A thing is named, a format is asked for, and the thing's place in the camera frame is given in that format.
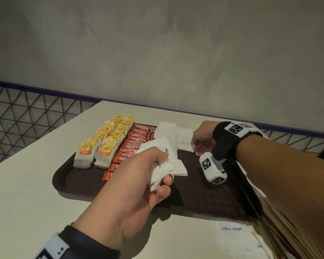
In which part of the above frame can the person's left hand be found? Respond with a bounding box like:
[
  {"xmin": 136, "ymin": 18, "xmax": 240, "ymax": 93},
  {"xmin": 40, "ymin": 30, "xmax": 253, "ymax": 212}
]
[{"xmin": 71, "ymin": 147, "xmax": 175, "ymax": 250}]

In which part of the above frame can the person's right hand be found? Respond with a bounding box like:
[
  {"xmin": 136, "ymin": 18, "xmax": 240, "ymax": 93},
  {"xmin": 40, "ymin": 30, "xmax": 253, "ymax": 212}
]
[{"xmin": 191, "ymin": 121, "xmax": 222, "ymax": 157}]

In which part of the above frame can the row of tea bags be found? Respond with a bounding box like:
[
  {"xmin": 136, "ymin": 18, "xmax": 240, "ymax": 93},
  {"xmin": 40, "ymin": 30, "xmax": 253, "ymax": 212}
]
[
  {"xmin": 73, "ymin": 114, "xmax": 122, "ymax": 170},
  {"xmin": 94, "ymin": 115, "xmax": 134, "ymax": 169}
]

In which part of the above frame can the dark brown tray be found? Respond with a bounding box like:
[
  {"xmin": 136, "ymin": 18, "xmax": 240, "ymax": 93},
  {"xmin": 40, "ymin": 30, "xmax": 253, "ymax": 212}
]
[{"xmin": 52, "ymin": 124, "xmax": 262, "ymax": 220}]

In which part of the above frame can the row of red coffee sachets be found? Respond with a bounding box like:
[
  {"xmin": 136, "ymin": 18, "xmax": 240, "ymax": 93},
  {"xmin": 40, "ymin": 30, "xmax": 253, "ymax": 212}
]
[{"xmin": 102, "ymin": 122, "xmax": 157, "ymax": 182}]

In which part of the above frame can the pile of white sugar packets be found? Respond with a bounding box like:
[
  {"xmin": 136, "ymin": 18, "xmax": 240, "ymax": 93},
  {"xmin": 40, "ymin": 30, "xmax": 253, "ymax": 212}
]
[{"xmin": 210, "ymin": 219, "xmax": 273, "ymax": 259}]

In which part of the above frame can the pile of wooden stir sticks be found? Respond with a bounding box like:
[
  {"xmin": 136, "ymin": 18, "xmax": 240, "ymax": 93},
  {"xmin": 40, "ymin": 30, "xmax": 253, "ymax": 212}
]
[{"xmin": 252, "ymin": 196, "xmax": 324, "ymax": 259}]

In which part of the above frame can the person's right forearm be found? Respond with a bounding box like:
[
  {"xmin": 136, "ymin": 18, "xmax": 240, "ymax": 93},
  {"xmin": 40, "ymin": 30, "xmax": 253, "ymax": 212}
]
[{"xmin": 236, "ymin": 136, "xmax": 324, "ymax": 259}]

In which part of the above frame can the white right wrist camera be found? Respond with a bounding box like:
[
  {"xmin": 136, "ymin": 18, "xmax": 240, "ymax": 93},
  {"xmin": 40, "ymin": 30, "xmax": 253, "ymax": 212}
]
[{"xmin": 199, "ymin": 152, "xmax": 228, "ymax": 185}]

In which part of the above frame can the black cable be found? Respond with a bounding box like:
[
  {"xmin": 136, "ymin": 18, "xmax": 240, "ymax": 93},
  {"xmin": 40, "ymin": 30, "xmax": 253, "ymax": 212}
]
[{"xmin": 231, "ymin": 161, "xmax": 263, "ymax": 219}]

